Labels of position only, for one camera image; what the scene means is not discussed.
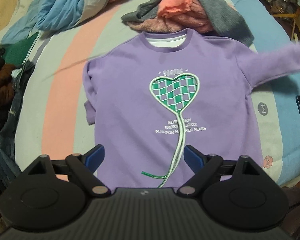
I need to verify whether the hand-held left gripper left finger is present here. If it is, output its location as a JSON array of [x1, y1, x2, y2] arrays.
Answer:
[[21, 144, 110, 197]]

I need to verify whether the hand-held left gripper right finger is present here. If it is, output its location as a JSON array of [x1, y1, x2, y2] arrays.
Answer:
[[179, 144, 265, 197]]

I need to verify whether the purple sweatshirt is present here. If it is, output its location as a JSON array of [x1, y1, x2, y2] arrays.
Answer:
[[83, 29, 300, 189]]

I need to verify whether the pile of dark clothes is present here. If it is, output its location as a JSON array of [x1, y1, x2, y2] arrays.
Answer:
[[0, 44, 37, 195]]

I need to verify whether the striped bed sheet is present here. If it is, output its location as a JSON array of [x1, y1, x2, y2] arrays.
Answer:
[[12, 0, 300, 188]]

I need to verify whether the green cloth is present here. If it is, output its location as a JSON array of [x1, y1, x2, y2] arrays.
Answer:
[[2, 32, 39, 67]]

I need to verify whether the pink fluffy garment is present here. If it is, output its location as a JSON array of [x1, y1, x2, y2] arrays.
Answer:
[[126, 0, 215, 34]]

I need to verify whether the grey knit sweater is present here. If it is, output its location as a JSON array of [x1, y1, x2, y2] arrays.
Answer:
[[121, 0, 255, 47]]

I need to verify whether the striped duvet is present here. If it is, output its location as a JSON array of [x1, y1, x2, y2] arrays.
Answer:
[[0, 0, 238, 40]]

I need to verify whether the coral folded cloth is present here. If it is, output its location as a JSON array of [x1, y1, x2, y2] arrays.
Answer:
[[157, 0, 192, 18]]

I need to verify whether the wooden stand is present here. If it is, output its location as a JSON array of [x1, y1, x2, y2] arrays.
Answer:
[[275, 5, 300, 47]]

